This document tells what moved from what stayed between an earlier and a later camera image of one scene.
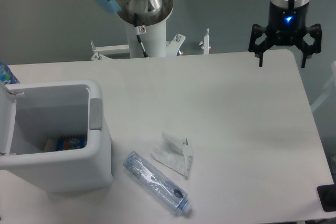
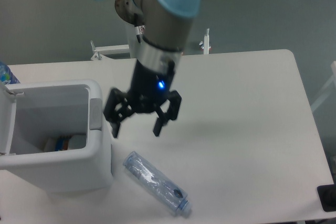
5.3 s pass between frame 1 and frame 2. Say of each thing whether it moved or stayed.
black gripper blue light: moved
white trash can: stayed
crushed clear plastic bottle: stayed
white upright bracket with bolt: stayed
